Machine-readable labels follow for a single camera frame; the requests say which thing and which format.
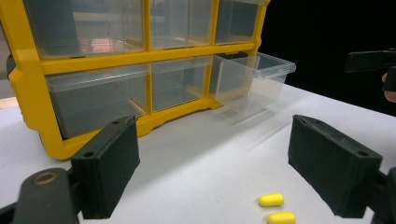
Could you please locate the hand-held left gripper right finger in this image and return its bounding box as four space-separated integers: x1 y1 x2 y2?
287 114 384 219

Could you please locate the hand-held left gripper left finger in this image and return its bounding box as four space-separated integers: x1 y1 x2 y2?
70 115 141 220

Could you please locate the yellow foam earplug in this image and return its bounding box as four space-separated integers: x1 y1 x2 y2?
266 211 297 224
258 192 285 208

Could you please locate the clear plastic drawer bin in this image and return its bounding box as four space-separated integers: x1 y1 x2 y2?
208 51 297 117

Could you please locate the yellow plastic organizer cabinet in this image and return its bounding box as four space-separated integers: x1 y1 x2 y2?
0 0 272 161

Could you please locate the set of clear closed drawers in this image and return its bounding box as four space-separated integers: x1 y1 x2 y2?
22 0 265 140

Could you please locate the light wooden board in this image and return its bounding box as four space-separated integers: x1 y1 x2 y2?
0 96 19 109

